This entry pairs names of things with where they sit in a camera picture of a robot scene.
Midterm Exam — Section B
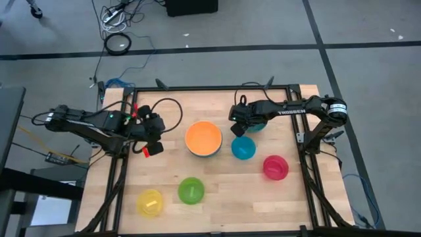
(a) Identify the small green plastic bowl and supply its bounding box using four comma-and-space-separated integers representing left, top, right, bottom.
177, 176, 205, 205

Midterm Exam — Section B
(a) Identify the white power strip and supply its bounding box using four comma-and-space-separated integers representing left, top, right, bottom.
101, 8, 125, 24

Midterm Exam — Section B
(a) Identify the black box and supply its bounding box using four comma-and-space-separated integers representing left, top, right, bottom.
164, 0, 219, 18

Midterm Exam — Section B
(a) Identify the black bench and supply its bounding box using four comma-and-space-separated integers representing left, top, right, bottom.
0, 167, 84, 201

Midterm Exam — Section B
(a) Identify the orange plastic bowl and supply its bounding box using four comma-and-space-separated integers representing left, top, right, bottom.
184, 120, 223, 156

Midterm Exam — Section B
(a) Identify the small yellow plastic bowl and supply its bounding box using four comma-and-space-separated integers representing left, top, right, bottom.
136, 188, 164, 218

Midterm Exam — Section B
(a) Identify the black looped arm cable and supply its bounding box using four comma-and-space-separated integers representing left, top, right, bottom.
149, 97, 184, 134

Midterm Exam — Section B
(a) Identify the black side table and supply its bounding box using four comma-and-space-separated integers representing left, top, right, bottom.
0, 86, 27, 172

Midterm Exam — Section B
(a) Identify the blue cable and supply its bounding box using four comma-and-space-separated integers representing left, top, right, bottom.
341, 173, 382, 228
104, 78, 136, 90

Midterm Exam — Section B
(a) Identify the black clamp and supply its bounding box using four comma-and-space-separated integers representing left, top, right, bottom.
322, 130, 345, 145

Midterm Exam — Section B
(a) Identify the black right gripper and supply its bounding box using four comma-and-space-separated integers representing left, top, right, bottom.
229, 101, 266, 138

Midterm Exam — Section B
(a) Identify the small pink red bowl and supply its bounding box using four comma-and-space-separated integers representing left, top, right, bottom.
262, 155, 289, 181

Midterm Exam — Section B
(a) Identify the office chair caster leg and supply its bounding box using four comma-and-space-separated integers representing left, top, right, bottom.
26, 0, 44, 20

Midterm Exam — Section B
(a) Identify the teal plastic bowl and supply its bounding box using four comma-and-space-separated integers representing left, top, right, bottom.
245, 122, 268, 134

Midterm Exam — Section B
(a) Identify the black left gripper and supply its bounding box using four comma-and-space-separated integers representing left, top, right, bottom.
130, 105, 166, 157

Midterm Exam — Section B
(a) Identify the small blue plastic bowl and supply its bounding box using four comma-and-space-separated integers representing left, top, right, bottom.
231, 135, 257, 161

